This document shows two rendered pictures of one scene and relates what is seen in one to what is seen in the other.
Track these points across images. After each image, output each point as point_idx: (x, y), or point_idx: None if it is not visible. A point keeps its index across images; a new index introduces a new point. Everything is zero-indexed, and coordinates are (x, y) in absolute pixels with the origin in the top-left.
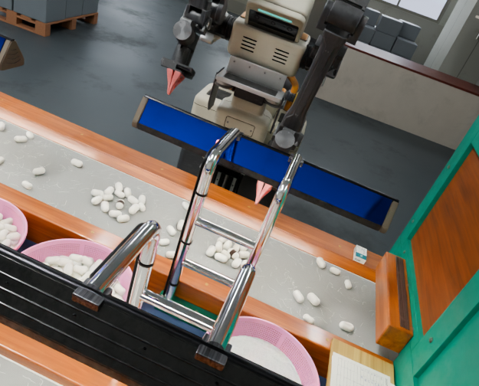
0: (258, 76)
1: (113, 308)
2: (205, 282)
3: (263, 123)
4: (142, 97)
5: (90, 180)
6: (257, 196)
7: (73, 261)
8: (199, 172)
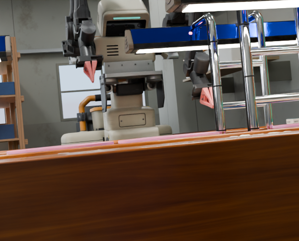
0: (132, 69)
1: None
2: (238, 130)
3: (149, 108)
4: (125, 30)
5: None
6: (210, 100)
7: None
8: (207, 27)
